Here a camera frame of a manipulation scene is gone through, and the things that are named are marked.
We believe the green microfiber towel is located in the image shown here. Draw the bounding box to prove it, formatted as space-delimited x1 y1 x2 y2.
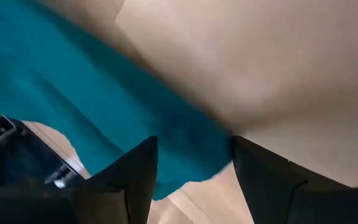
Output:
0 0 233 201

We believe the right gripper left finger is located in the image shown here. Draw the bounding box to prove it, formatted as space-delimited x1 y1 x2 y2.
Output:
0 136 158 224

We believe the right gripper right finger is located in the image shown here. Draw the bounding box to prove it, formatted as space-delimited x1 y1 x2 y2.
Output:
231 136 358 224

